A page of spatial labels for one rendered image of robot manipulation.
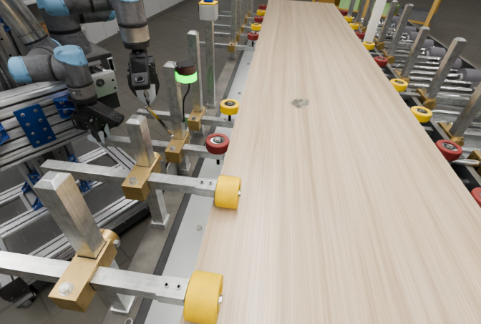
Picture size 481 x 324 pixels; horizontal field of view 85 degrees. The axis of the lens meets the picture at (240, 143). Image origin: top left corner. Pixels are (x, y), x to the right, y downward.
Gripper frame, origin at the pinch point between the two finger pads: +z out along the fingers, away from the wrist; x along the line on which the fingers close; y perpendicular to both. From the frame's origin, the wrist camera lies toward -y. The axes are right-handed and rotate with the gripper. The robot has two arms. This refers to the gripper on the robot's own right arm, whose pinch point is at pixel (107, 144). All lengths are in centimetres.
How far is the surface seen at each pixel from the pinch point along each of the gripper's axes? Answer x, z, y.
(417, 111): -35, -9, -119
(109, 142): 1.5, -2.4, -2.2
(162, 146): 1.5, -3.6, -22.1
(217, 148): 4.0, -8.2, -42.3
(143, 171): 24.5, -15.0, -27.5
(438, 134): -30, -2, -129
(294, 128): -13, -8, -68
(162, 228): 23.3, 11.8, -28.4
